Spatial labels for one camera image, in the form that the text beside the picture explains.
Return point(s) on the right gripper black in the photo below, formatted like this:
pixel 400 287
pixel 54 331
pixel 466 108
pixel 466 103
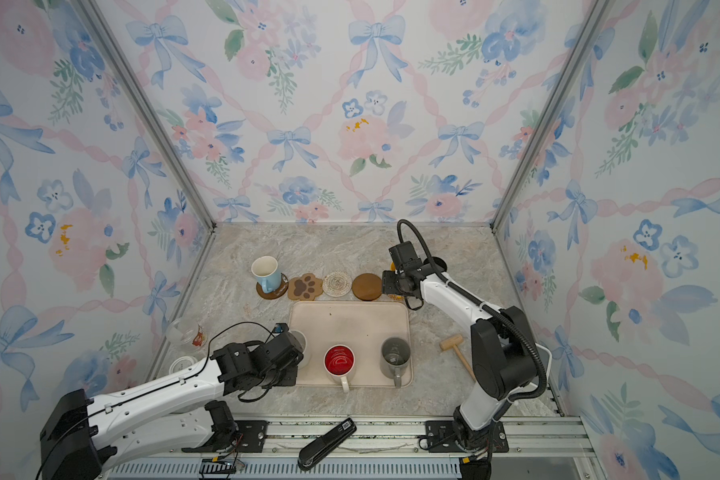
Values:
pixel 387 281

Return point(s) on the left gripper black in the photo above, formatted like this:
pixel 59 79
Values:
pixel 292 379

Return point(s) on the plain round wooden coaster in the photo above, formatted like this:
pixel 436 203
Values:
pixel 367 287

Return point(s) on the multicolour woven rope coaster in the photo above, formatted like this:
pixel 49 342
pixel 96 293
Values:
pixel 337 284

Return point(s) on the scratched dark wooden coaster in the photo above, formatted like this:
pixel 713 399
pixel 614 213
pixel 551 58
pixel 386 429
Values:
pixel 275 294

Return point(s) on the grey mug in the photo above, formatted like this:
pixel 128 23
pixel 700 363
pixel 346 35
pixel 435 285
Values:
pixel 395 358

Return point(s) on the light blue mug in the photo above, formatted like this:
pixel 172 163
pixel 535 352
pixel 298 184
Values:
pixel 267 273

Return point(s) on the cork paw print coaster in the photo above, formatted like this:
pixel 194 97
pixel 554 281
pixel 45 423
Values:
pixel 306 287

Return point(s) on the black mug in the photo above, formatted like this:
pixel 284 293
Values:
pixel 438 264

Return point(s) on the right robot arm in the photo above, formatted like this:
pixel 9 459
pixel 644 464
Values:
pixel 506 362

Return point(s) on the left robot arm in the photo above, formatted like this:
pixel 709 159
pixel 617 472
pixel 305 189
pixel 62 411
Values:
pixel 185 411

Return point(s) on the clear plastic snack cup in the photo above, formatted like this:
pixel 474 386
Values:
pixel 184 332

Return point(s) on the small white round lid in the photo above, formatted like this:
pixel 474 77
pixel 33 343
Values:
pixel 182 363

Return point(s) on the beige serving tray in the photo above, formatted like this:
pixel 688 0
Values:
pixel 362 326

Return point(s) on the wooden mallet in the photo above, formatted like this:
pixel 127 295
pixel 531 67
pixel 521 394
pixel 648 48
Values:
pixel 453 344

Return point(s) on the red interior white mug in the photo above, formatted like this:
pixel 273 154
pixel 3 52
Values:
pixel 339 362

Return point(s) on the black handheld device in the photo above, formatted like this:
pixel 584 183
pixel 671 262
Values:
pixel 318 449

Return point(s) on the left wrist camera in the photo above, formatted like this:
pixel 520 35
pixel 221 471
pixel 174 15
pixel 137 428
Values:
pixel 279 328

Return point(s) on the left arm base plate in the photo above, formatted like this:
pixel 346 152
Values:
pixel 246 436

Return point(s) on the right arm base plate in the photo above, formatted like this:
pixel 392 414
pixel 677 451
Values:
pixel 442 437

